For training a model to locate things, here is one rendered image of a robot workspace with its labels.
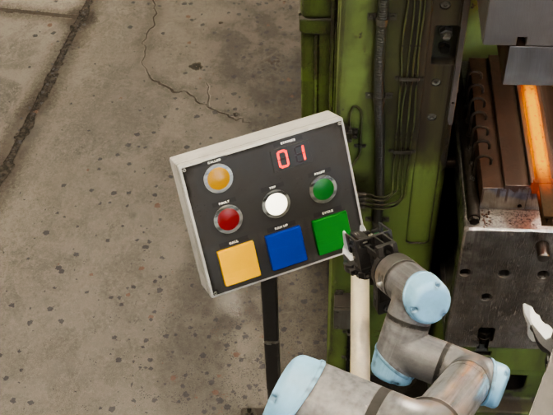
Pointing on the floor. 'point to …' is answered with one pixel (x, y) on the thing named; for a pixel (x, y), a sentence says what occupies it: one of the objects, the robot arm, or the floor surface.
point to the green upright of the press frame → (434, 70)
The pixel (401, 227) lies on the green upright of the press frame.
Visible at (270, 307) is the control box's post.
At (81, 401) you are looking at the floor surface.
